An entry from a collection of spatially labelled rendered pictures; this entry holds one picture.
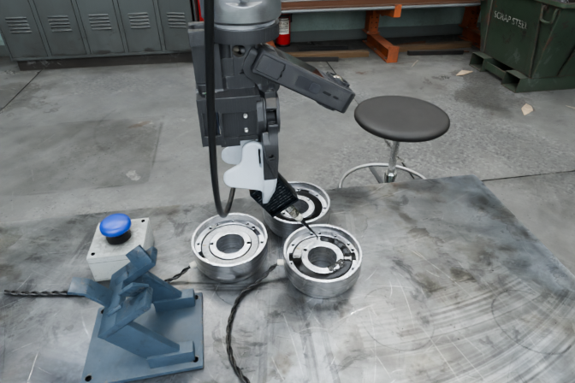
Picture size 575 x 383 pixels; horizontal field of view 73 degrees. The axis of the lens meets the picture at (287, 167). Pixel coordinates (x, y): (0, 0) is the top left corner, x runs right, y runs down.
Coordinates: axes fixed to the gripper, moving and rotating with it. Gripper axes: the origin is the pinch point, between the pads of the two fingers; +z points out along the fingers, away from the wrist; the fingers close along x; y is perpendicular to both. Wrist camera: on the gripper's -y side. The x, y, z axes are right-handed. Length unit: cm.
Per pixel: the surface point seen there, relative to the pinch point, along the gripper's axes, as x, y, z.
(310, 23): -372, -97, 75
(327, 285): 8.4, -5.8, 10.0
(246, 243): -1.2, 3.4, 10.4
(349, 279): 7.9, -8.8, 10.1
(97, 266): -0.7, 23.1, 10.4
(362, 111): -79, -44, 32
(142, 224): -6.1, 17.6, 8.8
